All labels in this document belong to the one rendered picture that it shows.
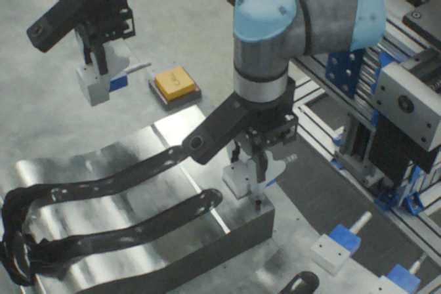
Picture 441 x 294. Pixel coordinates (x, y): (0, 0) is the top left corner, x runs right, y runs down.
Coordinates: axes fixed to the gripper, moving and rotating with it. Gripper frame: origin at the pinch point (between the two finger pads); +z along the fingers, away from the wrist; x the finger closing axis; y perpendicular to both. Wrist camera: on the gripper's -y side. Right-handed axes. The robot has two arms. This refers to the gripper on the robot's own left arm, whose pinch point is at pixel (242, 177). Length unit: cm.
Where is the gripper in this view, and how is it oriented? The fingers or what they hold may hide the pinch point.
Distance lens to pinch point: 108.0
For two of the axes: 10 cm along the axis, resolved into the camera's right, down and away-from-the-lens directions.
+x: -5.1, -6.6, 5.4
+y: 8.6, -4.0, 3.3
